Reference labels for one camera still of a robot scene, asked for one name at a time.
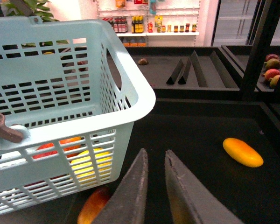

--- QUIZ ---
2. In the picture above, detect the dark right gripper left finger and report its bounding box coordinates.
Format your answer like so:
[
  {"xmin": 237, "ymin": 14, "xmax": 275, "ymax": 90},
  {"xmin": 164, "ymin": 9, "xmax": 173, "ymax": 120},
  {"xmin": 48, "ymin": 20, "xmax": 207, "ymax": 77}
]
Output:
[{"xmin": 93, "ymin": 148, "xmax": 148, "ymax": 224}]

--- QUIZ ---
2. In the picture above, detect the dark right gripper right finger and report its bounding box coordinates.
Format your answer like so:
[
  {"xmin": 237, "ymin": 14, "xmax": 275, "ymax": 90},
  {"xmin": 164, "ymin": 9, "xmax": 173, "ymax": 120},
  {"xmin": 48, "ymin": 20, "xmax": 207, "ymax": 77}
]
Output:
[{"xmin": 164, "ymin": 150, "xmax": 242, "ymax": 224}]

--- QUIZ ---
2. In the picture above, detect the yellow lemon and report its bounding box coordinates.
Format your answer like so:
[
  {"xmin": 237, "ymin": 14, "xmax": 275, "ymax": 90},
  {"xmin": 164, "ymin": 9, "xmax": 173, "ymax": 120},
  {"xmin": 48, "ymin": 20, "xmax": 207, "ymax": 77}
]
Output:
[{"xmin": 70, "ymin": 148, "xmax": 113, "ymax": 187}]

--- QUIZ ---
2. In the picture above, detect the red orange mango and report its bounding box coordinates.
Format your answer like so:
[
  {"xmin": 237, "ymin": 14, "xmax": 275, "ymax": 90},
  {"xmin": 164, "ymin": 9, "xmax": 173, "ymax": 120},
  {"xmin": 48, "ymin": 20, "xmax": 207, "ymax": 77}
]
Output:
[{"xmin": 32, "ymin": 136, "xmax": 82, "ymax": 160}]

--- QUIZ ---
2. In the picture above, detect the light blue plastic basket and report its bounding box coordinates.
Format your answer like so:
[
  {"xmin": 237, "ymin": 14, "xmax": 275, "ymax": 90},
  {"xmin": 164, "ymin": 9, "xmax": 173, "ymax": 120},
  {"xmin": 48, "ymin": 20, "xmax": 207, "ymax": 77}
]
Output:
[{"xmin": 0, "ymin": 16, "xmax": 156, "ymax": 215}]

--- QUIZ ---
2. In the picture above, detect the red yellow mango below basket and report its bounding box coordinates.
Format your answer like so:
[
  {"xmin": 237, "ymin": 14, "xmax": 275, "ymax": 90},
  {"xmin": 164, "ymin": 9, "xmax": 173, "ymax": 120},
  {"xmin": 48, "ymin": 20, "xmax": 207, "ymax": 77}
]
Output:
[{"xmin": 77, "ymin": 186, "xmax": 111, "ymax": 224}]

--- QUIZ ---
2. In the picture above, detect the yellow mango on shelf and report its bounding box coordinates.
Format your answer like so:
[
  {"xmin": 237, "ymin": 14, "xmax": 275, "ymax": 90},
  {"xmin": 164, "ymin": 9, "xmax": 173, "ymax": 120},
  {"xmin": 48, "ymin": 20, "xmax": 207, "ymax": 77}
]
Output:
[{"xmin": 223, "ymin": 138, "xmax": 264, "ymax": 168}]

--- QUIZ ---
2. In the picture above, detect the red green mango pile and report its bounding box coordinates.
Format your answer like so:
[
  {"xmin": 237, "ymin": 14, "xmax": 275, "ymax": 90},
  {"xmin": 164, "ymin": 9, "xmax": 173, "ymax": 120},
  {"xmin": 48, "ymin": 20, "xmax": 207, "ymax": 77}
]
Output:
[{"xmin": 262, "ymin": 54, "xmax": 280, "ymax": 84}]

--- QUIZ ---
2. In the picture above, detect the black triangular shelf divider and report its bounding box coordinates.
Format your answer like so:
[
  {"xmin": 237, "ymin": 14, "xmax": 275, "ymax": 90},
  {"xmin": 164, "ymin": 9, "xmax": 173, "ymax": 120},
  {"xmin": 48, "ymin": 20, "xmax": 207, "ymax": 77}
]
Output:
[{"xmin": 166, "ymin": 57, "xmax": 192, "ymax": 85}]

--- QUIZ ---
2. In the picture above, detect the brown fruit far shelf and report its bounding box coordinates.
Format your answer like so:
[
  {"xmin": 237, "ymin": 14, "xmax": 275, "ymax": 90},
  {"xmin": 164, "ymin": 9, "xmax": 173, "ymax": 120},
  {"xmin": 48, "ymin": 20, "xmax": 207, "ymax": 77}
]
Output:
[{"xmin": 138, "ymin": 58, "xmax": 149, "ymax": 66}]

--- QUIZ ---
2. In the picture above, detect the white shelf with bottles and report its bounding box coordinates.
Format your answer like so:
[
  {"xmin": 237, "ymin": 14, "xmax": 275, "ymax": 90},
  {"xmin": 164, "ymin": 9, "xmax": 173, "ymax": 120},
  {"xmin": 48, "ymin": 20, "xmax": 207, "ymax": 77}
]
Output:
[{"xmin": 96, "ymin": 0, "xmax": 201, "ymax": 47}]

